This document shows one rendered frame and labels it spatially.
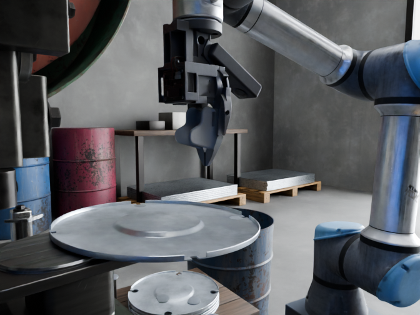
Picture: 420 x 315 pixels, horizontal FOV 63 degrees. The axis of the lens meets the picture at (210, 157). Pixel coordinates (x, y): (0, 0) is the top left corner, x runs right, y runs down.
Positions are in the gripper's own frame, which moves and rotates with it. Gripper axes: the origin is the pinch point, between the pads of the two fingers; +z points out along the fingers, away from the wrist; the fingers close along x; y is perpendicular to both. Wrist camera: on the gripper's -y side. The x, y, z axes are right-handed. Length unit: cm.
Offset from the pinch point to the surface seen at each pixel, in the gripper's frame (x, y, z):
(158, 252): 9.8, 15.6, 8.8
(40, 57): -32.7, 16.2, -18.6
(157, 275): -60, -25, 49
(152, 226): 2.4, 12.0, 8.3
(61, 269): 6.4, 25.0, 9.2
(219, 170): -335, -295, 64
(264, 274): -54, -75, 61
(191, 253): 12.2, 12.8, 8.9
